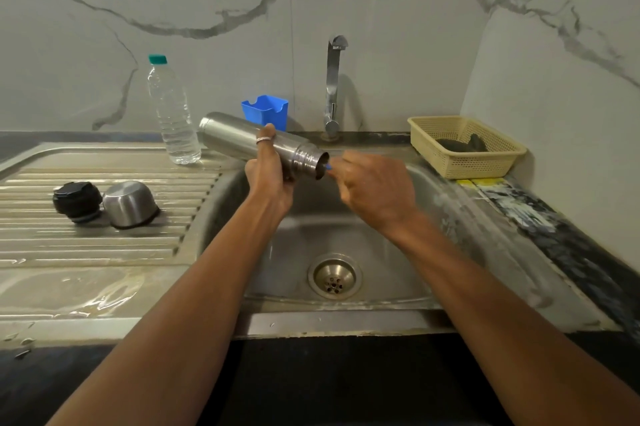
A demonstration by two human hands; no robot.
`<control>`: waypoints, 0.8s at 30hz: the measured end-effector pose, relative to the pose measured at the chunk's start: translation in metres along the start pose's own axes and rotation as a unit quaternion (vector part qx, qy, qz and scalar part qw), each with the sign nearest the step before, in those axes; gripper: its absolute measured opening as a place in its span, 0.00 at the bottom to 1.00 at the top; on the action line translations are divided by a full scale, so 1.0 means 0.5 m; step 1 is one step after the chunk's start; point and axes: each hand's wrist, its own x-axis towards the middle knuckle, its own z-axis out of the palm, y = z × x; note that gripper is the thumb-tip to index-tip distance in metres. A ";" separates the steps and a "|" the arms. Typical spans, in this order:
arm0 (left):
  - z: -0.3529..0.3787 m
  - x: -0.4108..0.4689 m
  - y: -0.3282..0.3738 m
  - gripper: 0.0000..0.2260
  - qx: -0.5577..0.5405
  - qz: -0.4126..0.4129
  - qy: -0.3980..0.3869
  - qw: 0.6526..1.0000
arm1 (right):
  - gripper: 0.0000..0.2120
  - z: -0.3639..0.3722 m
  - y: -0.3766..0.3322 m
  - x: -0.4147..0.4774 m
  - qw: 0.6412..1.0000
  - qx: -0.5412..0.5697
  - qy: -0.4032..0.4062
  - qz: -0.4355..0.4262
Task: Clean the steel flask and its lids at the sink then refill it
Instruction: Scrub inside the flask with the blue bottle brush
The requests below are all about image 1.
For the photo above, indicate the stainless steel sink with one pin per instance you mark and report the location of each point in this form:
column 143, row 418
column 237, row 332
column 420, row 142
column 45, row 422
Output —
column 100, row 246

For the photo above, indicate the blue plastic holder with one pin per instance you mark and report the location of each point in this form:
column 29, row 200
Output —
column 265, row 111

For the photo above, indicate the dark scrubber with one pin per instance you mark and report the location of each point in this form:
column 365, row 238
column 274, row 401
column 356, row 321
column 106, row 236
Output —
column 462, row 144

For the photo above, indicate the person's right fingers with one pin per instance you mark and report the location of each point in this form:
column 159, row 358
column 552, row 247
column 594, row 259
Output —
column 347, row 171

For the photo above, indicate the person's right forearm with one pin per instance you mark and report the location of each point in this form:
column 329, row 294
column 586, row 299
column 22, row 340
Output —
column 490, row 320

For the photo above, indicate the chrome sink tap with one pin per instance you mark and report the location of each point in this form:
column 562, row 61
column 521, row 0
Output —
column 331, row 86

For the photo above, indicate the steel flask cup lid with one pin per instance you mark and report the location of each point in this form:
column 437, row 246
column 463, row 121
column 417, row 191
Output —
column 129, row 203

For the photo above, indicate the cream plastic basket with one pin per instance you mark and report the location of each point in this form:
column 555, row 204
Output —
column 465, row 163

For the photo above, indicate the person's right hand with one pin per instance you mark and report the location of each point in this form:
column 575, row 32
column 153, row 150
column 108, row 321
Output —
column 380, row 191

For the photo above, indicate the person's left hand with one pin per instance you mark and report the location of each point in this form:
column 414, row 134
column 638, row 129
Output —
column 267, row 181

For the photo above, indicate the steel sink drain strainer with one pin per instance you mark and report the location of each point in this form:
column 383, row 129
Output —
column 335, row 277

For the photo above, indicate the stainless steel flask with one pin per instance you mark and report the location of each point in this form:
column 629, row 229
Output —
column 232, row 136

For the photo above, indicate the black flask stopper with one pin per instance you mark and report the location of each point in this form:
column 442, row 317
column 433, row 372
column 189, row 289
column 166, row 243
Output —
column 76, row 200

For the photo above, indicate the person's left forearm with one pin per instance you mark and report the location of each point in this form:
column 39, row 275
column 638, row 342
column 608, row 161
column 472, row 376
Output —
column 190, row 310

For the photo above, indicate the clear plastic water bottle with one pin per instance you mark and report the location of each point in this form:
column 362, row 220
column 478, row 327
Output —
column 174, row 116

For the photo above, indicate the person's left thumb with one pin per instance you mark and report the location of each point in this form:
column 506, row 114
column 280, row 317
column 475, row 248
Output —
column 266, row 151

